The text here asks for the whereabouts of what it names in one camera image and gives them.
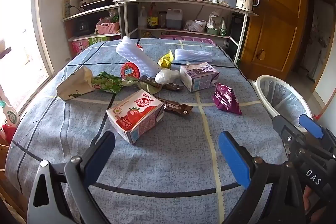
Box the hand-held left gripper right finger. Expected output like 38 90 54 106
218 131 306 224

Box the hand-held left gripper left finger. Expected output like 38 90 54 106
26 131 116 224

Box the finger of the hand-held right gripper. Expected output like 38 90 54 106
272 115 306 153
299 114 336 159

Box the clear plastic bin liner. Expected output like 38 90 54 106
262 78 309 127

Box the white trash bin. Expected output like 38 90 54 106
255 75 313 135

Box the pink strawberry milk carton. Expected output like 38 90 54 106
106 89 164 145

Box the purple snack packet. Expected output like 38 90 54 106
212 83 242 115

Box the green snack packet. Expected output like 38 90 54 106
91 71 124 94

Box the beige paper packet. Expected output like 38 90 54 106
56 66 95 101

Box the brown coffee sachet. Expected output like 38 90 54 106
154 95 193 119
138 75 184 92

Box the olive green wrapper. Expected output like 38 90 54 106
121 76 156 95

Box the red lidded jelly cup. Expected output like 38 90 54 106
119 62 140 80

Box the purple milk carton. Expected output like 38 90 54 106
180 62 219 93

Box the white plastic bag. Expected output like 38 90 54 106
155 68 181 83

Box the long white foam net sleeve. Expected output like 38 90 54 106
116 35 164 77

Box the yellow snack wrapper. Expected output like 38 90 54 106
157 50 175 68

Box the person's right hand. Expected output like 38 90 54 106
302 185 313 214

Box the red bag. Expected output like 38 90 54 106
1 124 17 143

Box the wooden chair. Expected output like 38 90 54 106
0 132 27 219

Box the white green detergent bottle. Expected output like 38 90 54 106
0 100 20 127

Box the pink cardboard carton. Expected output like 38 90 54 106
71 39 90 56

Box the green cardboard carton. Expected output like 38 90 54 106
89 36 111 46

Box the wooden door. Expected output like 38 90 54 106
240 0 309 80

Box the pink woven basket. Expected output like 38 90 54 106
96 22 120 35

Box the black kitchen appliance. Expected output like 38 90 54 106
76 19 91 36

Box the pink plastic tray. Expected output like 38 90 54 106
159 35 217 46

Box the plastic bag of goods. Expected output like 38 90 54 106
206 10 227 36

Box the white lidded jar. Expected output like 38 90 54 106
194 19 207 32

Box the crumpled clear plastic bag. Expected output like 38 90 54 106
184 20 204 32

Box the white plastic bottle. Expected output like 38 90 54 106
138 6 147 29

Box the small white edged shelf unit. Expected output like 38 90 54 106
62 4 124 56

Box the soy sauce bottle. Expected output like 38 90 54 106
147 2 159 29

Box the dark glass jar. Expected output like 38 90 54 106
158 11 167 28

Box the black induction cooker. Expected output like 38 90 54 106
79 0 118 10

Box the plastic jug with dark liquid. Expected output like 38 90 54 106
166 8 183 29

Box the large white edged shelf unit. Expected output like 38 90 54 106
113 0 259 64

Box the white window frame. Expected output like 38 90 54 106
0 0 57 119

